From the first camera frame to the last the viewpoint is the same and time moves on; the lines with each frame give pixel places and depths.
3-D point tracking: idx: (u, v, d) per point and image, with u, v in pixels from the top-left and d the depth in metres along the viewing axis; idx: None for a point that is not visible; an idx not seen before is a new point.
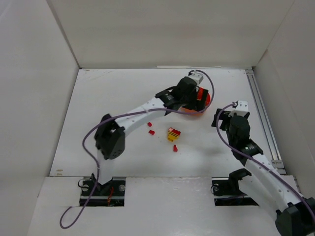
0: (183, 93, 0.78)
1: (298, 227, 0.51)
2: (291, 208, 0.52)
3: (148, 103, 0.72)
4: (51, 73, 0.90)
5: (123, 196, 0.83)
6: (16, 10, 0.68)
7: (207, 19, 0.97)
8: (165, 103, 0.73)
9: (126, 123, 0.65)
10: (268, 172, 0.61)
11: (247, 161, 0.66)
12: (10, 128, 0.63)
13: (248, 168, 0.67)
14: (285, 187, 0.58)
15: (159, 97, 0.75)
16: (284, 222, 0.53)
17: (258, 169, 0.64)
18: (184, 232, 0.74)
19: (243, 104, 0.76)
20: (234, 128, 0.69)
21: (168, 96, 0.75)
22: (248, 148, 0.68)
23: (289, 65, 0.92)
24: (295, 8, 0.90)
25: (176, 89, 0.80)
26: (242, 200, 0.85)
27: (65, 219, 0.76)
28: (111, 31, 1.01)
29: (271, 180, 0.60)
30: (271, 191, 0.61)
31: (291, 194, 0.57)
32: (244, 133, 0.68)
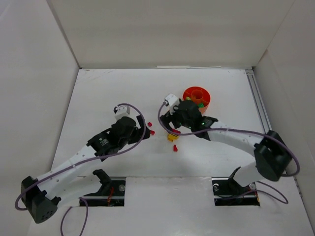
0: (119, 135, 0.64)
1: (273, 161, 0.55)
2: (260, 148, 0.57)
3: (78, 153, 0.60)
4: (51, 73, 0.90)
5: (123, 196, 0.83)
6: (16, 10, 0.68)
7: (207, 18, 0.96)
8: (97, 152, 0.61)
9: (48, 185, 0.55)
10: (227, 131, 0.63)
11: (208, 133, 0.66)
12: (10, 128, 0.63)
13: (213, 139, 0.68)
14: (246, 134, 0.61)
15: (91, 144, 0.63)
16: (263, 164, 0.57)
17: (219, 134, 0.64)
18: (184, 232, 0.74)
19: (170, 96, 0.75)
20: (184, 112, 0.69)
21: (101, 141, 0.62)
22: (204, 123, 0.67)
23: (289, 65, 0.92)
24: (295, 8, 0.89)
25: (113, 130, 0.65)
26: (242, 200, 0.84)
27: (66, 220, 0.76)
28: (111, 31, 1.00)
29: (234, 136, 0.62)
30: (239, 145, 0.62)
31: (253, 136, 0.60)
32: (195, 111, 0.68)
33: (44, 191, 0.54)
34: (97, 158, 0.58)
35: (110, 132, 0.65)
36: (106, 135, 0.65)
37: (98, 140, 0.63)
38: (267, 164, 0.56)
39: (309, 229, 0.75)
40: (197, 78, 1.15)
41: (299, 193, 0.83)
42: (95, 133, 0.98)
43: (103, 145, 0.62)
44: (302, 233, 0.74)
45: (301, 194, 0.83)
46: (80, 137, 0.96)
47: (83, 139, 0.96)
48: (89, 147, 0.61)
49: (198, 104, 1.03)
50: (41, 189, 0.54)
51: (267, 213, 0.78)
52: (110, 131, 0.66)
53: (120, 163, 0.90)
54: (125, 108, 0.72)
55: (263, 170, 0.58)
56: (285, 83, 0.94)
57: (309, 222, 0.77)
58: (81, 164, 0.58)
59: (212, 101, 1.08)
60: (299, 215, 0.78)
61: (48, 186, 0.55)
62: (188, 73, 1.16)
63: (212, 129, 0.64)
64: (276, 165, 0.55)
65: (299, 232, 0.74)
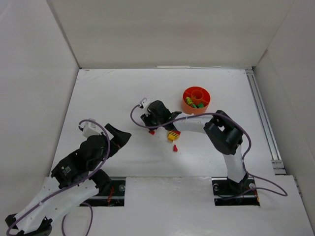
0: (84, 160, 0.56)
1: (221, 135, 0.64)
2: (208, 125, 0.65)
3: (46, 187, 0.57)
4: (51, 73, 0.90)
5: (123, 196, 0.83)
6: (16, 10, 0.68)
7: (207, 18, 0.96)
8: (61, 184, 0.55)
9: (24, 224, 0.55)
10: (186, 119, 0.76)
11: (175, 124, 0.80)
12: (10, 128, 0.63)
13: (179, 128, 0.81)
14: (200, 117, 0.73)
15: (55, 173, 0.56)
16: (215, 139, 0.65)
17: (181, 122, 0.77)
18: (184, 232, 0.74)
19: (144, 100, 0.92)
20: (153, 110, 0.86)
21: (63, 171, 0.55)
22: (171, 117, 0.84)
23: (289, 65, 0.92)
24: (295, 8, 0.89)
25: (78, 153, 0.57)
26: (242, 200, 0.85)
27: (66, 220, 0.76)
28: (110, 31, 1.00)
29: (190, 121, 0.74)
30: (197, 128, 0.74)
31: (205, 118, 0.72)
32: (161, 109, 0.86)
33: (22, 229, 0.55)
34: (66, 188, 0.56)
35: (76, 156, 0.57)
36: (71, 160, 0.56)
37: (61, 168, 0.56)
38: (216, 138, 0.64)
39: (310, 229, 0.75)
40: (197, 78, 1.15)
41: (299, 192, 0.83)
42: None
43: (66, 175, 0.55)
44: (303, 233, 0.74)
45: (301, 194, 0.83)
46: (80, 137, 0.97)
47: (83, 139, 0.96)
48: (53, 179, 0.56)
49: (197, 103, 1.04)
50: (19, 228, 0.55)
51: (268, 213, 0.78)
52: (77, 154, 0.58)
53: (121, 164, 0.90)
54: (88, 124, 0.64)
55: (217, 145, 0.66)
56: (285, 83, 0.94)
57: (309, 222, 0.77)
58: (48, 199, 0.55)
59: (212, 101, 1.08)
60: (299, 215, 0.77)
61: (25, 225, 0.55)
62: (188, 74, 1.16)
63: (176, 120, 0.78)
64: (224, 138, 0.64)
65: (299, 232, 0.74)
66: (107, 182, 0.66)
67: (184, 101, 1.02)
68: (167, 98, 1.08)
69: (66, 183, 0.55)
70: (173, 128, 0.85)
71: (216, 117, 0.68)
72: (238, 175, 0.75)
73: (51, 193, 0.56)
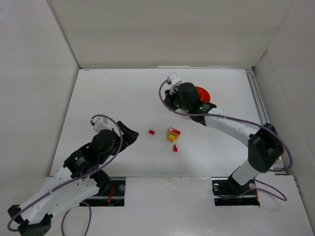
0: (97, 152, 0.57)
1: (265, 152, 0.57)
2: (253, 138, 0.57)
3: (55, 177, 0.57)
4: (51, 73, 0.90)
5: (123, 196, 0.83)
6: (16, 10, 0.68)
7: (207, 19, 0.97)
8: (74, 173, 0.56)
9: (30, 214, 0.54)
10: (224, 119, 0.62)
11: (205, 119, 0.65)
12: (10, 128, 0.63)
13: (208, 125, 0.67)
14: (242, 124, 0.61)
15: (68, 163, 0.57)
16: (254, 154, 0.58)
17: (215, 120, 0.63)
18: (184, 232, 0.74)
19: (174, 75, 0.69)
20: (183, 93, 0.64)
21: (77, 162, 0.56)
22: (202, 108, 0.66)
23: (289, 66, 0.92)
24: (294, 8, 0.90)
25: (91, 145, 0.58)
26: (242, 200, 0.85)
27: (66, 221, 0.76)
28: (110, 31, 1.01)
29: (229, 124, 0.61)
30: (235, 134, 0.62)
31: (249, 127, 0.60)
32: (194, 95, 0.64)
33: (26, 220, 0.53)
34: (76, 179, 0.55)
35: (89, 148, 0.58)
36: (84, 152, 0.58)
37: (75, 159, 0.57)
38: (258, 155, 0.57)
39: (310, 229, 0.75)
40: (197, 78, 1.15)
41: (299, 192, 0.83)
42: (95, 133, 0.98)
43: (79, 165, 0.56)
44: (303, 232, 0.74)
45: (301, 194, 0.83)
46: (80, 137, 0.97)
47: (83, 139, 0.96)
48: (65, 169, 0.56)
49: None
50: (23, 218, 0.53)
51: (268, 213, 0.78)
52: (89, 147, 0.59)
53: (121, 164, 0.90)
54: (100, 119, 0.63)
55: (252, 160, 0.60)
56: (285, 84, 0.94)
57: (309, 222, 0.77)
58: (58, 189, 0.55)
59: (212, 101, 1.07)
60: (299, 215, 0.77)
61: (30, 214, 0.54)
62: (188, 74, 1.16)
63: (210, 115, 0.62)
64: (267, 156, 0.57)
65: (299, 232, 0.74)
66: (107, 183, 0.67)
67: None
68: None
69: (78, 173, 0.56)
70: (203, 121, 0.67)
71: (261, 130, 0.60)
72: (243, 179, 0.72)
73: (62, 183, 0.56)
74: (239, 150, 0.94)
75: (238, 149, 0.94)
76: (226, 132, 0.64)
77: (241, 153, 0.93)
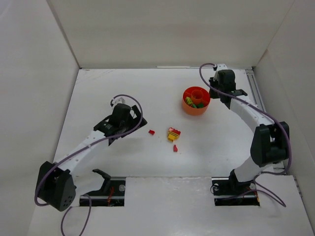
0: (120, 119, 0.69)
1: (268, 146, 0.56)
2: (261, 128, 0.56)
3: (89, 137, 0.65)
4: (51, 74, 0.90)
5: (123, 196, 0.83)
6: (16, 10, 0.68)
7: (207, 19, 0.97)
8: (106, 133, 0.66)
9: (70, 164, 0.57)
10: (247, 106, 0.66)
11: (231, 102, 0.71)
12: (10, 128, 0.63)
13: (233, 109, 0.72)
14: (260, 115, 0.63)
15: (98, 128, 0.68)
16: (257, 143, 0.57)
17: (238, 104, 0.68)
18: (184, 232, 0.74)
19: (222, 65, 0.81)
20: (220, 75, 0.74)
21: (106, 126, 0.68)
22: (233, 92, 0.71)
23: (289, 66, 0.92)
24: (295, 8, 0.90)
25: (112, 115, 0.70)
26: (242, 200, 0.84)
27: (65, 221, 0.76)
28: (110, 31, 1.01)
29: (249, 111, 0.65)
30: (251, 123, 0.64)
31: (264, 119, 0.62)
32: (229, 78, 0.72)
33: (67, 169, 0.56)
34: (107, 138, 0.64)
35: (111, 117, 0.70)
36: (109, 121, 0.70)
37: (104, 124, 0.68)
38: (260, 144, 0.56)
39: (310, 229, 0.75)
40: (197, 78, 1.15)
41: (299, 192, 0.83)
42: None
43: (109, 129, 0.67)
44: (302, 232, 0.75)
45: (301, 194, 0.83)
46: (80, 137, 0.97)
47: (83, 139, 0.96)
48: (96, 131, 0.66)
49: (198, 104, 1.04)
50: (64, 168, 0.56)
51: (268, 213, 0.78)
52: (110, 117, 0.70)
53: (121, 164, 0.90)
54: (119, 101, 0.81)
55: (254, 150, 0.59)
56: (285, 84, 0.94)
57: (309, 222, 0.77)
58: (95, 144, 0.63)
59: (212, 101, 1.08)
60: (299, 215, 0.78)
61: (70, 165, 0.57)
62: (188, 74, 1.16)
63: (236, 98, 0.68)
64: (268, 151, 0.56)
65: (299, 232, 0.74)
66: (107, 178, 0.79)
67: (184, 101, 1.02)
68: (166, 98, 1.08)
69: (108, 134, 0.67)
70: (228, 103, 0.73)
71: (274, 127, 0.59)
72: (245, 177, 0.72)
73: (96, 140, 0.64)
74: (239, 150, 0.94)
75: (238, 149, 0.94)
76: (246, 121, 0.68)
77: (241, 153, 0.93)
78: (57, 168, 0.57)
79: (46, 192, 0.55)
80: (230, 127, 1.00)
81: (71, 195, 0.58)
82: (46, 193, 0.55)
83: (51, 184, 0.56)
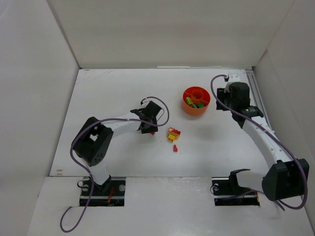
0: (151, 114, 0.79)
1: (283, 184, 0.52)
2: (278, 165, 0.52)
3: (128, 114, 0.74)
4: (51, 73, 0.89)
5: (123, 196, 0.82)
6: (16, 10, 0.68)
7: (207, 19, 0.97)
8: (141, 117, 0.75)
9: (111, 125, 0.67)
10: (263, 132, 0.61)
11: (245, 122, 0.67)
12: (9, 129, 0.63)
13: (245, 130, 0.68)
14: (278, 147, 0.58)
15: (134, 111, 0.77)
16: (270, 178, 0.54)
17: (254, 129, 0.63)
18: (185, 232, 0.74)
19: (235, 75, 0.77)
20: (234, 89, 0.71)
21: (140, 113, 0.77)
22: (248, 110, 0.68)
23: (289, 66, 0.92)
24: (295, 8, 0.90)
25: (145, 109, 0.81)
26: (242, 200, 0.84)
27: (65, 221, 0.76)
28: (110, 31, 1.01)
29: (265, 139, 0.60)
30: (264, 151, 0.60)
31: (282, 153, 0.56)
32: (243, 94, 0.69)
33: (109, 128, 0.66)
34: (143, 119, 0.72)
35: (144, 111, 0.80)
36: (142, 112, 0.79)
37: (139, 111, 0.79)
38: (274, 182, 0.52)
39: (309, 229, 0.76)
40: (197, 78, 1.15)
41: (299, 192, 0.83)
42: None
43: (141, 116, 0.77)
44: (302, 232, 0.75)
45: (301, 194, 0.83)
46: None
47: None
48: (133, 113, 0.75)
49: (198, 104, 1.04)
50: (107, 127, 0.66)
51: (268, 213, 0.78)
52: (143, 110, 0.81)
53: (121, 163, 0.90)
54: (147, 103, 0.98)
55: (266, 182, 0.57)
56: (285, 84, 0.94)
57: (309, 222, 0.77)
58: (133, 121, 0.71)
59: (212, 101, 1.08)
60: (299, 215, 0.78)
61: (111, 126, 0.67)
62: (188, 74, 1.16)
63: (250, 120, 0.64)
64: (282, 189, 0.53)
65: (299, 232, 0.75)
66: (107, 182, 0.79)
67: (184, 101, 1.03)
68: (167, 98, 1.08)
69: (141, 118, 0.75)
70: (240, 123, 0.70)
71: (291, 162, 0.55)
72: (246, 180, 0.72)
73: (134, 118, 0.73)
74: (239, 150, 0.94)
75: (238, 149, 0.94)
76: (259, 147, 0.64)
77: (241, 153, 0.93)
78: (100, 125, 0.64)
79: (81, 143, 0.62)
80: (230, 127, 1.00)
81: (102, 155, 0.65)
82: (82, 144, 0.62)
83: (88, 139, 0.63)
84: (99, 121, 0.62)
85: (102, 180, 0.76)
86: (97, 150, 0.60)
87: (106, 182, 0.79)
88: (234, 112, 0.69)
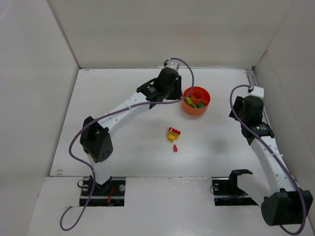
0: (165, 85, 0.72)
1: (282, 213, 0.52)
2: (280, 193, 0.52)
3: (131, 99, 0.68)
4: (51, 73, 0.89)
5: (123, 196, 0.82)
6: (16, 10, 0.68)
7: (207, 18, 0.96)
8: (147, 97, 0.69)
9: (109, 123, 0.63)
10: (271, 156, 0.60)
11: (254, 140, 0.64)
12: (9, 129, 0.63)
13: (252, 147, 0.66)
14: (283, 174, 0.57)
15: (141, 90, 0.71)
16: (270, 203, 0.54)
17: (262, 149, 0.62)
18: (184, 232, 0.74)
19: (259, 90, 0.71)
20: (247, 103, 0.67)
21: (149, 89, 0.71)
22: (259, 128, 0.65)
23: (289, 66, 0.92)
24: (295, 8, 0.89)
25: (157, 81, 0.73)
26: (242, 200, 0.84)
27: (65, 220, 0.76)
28: (110, 31, 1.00)
29: (271, 163, 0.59)
30: (268, 174, 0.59)
31: (287, 181, 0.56)
32: (256, 110, 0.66)
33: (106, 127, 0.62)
34: (148, 102, 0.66)
35: (156, 83, 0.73)
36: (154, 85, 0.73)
37: (147, 88, 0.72)
38: (273, 209, 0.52)
39: (309, 229, 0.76)
40: (197, 78, 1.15)
41: None
42: None
43: (152, 92, 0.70)
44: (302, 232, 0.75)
45: None
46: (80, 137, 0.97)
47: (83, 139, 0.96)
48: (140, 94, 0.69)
49: (197, 104, 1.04)
50: (104, 126, 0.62)
51: None
52: (155, 82, 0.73)
53: (121, 163, 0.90)
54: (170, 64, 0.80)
55: (264, 205, 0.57)
56: (285, 83, 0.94)
57: (308, 222, 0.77)
58: (135, 106, 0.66)
59: (212, 101, 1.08)
60: None
61: (110, 124, 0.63)
62: (188, 74, 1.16)
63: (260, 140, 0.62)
64: (281, 217, 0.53)
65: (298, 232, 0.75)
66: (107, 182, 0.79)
67: (184, 101, 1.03)
68: None
69: (151, 97, 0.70)
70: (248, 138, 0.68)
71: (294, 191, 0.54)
72: (245, 185, 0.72)
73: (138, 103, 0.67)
74: (239, 150, 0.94)
75: (238, 149, 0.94)
76: (263, 168, 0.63)
77: (241, 153, 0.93)
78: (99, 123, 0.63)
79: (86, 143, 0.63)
80: (230, 127, 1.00)
81: (109, 150, 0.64)
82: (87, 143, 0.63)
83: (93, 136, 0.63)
84: (96, 120, 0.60)
85: (104, 179, 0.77)
86: (99, 151, 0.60)
87: (105, 182, 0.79)
88: (243, 127, 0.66)
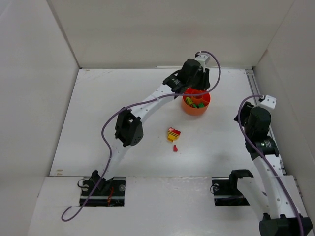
0: (188, 76, 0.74)
1: None
2: (281, 221, 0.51)
3: (158, 90, 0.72)
4: (51, 73, 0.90)
5: (123, 196, 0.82)
6: (16, 10, 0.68)
7: (207, 18, 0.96)
8: (173, 89, 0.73)
9: (141, 112, 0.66)
10: (274, 178, 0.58)
11: (258, 158, 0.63)
12: (9, 129, 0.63)
13: (255, 164, 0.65)
14: (285, 198, 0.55)
15: (166, 82, 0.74)
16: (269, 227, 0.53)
17: (265, 170, 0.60)
18: (184, 232, 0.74)
19: (271, 101, 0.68)
20: (253, 117, 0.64)
21: (174, 81, 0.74)
22: (264, 144, 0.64)
23: (289, 66, 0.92)
24: (295, 8, 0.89)
25: (181, 73, 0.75)
26: (242, 200, 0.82)
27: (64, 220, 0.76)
28: (110, 30, 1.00)
29: (273, 185, 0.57)
30: (269, 195, 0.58)
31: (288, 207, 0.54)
32: (263, 125, 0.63)
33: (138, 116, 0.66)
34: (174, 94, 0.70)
35: (180, 74, 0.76)
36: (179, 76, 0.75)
37: (172, 79, 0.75)
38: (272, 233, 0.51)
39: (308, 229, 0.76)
40: None
41: (299, 193, 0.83)
42: (95, 133, 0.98)
43: (176, 84, 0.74)
44: None
45: (301, 194, 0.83)
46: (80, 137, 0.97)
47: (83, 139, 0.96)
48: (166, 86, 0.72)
49: (198, 104, 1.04)
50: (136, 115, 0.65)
51: None
52: (180, 73, 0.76)
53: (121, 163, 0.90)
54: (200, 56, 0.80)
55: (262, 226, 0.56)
56: (285, 83, 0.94)
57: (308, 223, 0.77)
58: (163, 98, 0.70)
59: (212, 101, 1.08)
60: None
61: (141, 113, 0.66)
62: None
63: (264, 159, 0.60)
64: None
65: None
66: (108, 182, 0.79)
67: (185, 101, 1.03)
68: None
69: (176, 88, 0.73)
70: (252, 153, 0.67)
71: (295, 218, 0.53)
72: (245, 190, 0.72)
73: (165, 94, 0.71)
74: (239, 150, 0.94)
75: (238, 149, 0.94)
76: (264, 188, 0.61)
77: (241, 153, 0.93)
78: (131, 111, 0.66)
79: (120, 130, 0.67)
80: (230, 127, 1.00)
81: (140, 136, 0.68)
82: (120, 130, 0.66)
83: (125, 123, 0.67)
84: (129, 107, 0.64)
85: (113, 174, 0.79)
86: (132, 137, 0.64)
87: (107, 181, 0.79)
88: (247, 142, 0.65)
